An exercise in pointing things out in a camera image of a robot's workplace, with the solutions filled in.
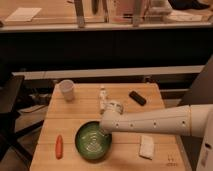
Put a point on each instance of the metal frame post right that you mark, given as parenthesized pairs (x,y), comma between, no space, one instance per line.
(136,13)

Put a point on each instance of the white paper cup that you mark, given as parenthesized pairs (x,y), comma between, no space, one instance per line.
(67,89)

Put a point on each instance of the metal frame post left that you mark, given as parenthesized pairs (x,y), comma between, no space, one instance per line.
(79,13)

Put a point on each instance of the metal frame post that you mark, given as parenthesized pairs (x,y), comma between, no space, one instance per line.
(79,13)
(136,13)

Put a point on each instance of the orange toy carrot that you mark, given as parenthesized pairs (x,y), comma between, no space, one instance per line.
(59,147)

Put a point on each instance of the white folded cloth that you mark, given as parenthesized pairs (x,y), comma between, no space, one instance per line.
(146,147)

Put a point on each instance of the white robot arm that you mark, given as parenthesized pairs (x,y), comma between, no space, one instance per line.
(187,120)

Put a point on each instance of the black rectangular remote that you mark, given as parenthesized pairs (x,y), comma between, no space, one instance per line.
(138,98)

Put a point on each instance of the white paper sheet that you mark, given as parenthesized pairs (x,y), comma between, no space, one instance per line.
(23,14)

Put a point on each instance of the green ceramic bowl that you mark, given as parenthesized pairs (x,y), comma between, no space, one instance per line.
(91,143)

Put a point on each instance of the black office chair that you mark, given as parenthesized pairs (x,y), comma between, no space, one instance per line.
(8,114)

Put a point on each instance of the small white bottle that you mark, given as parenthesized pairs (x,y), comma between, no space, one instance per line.
(103,96)

